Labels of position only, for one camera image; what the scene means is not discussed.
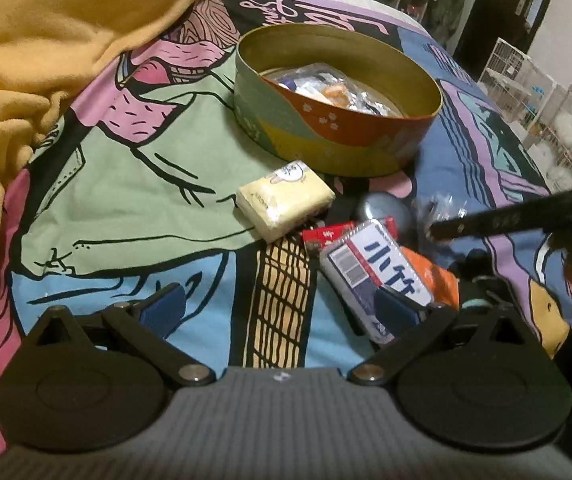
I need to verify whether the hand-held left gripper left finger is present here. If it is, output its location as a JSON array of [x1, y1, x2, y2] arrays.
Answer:
[[16, 283, 219, 389]]

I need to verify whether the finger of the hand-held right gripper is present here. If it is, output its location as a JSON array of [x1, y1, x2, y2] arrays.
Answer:
[[430, 186, 572, 242]]

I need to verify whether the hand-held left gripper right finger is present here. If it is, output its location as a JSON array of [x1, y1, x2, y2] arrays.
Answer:
[[349, 285, 549, 387]]

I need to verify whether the orange packet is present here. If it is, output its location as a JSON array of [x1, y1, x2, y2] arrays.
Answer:
[[400, 246, 460, 312]]

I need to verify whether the small clear plastic bag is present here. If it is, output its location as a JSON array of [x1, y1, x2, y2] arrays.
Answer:
[[412, 192, 472, 243]]

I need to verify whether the grey round object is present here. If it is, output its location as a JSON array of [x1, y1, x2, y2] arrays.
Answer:
[[356, 192, 415, 237]]

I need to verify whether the small red packet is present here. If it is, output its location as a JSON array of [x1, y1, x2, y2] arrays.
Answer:
[[302, 217, 399, 255]]

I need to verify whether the yellow tissue pack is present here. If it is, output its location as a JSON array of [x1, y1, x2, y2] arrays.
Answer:
[[236, 160, 335, 244]]

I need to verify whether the round patterned tin container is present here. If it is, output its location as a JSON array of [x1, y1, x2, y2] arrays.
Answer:
[[233, 24, 442, 179]]

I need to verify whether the crinkled clear plastic bag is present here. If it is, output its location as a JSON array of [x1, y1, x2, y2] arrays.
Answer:
[[343, 77, 401, 117]]

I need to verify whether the white fluffy animal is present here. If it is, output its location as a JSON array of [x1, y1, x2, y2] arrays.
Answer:
[[548, 109, 572, 183]]

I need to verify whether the printed blanket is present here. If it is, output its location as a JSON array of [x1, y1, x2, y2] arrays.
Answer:
[[0, 0, 572, 461]]

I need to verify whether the green jacket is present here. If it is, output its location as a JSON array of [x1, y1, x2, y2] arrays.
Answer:
[[425, 0, 467, 52]]

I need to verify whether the yellow blanket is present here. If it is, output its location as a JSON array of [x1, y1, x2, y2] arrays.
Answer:
[[0, 0, 241, 356]]

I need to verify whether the white wire cage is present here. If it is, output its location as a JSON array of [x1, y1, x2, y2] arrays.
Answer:
[[513, 57, 572, 188], [478, 37, 534, 93]]

